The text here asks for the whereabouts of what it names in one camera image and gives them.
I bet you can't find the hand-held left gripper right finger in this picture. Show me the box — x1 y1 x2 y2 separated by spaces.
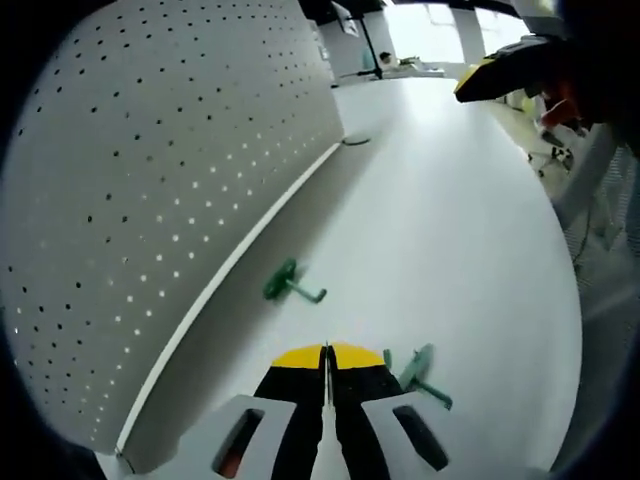
328 341 460 480

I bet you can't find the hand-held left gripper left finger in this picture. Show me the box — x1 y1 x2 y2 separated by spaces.
208 343 330 480

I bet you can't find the green hook assembly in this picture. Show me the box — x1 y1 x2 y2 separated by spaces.
382 343 454 412
262 257 329 305

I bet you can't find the white perforated mounting plate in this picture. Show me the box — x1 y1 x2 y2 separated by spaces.
0 0 347 457

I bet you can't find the background office chair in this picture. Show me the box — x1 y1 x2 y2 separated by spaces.
527 122 576 177

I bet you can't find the black tripod stand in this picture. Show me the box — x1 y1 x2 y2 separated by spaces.
331 0 387 81

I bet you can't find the white mesh office chair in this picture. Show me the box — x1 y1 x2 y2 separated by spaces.
548 122 640 314

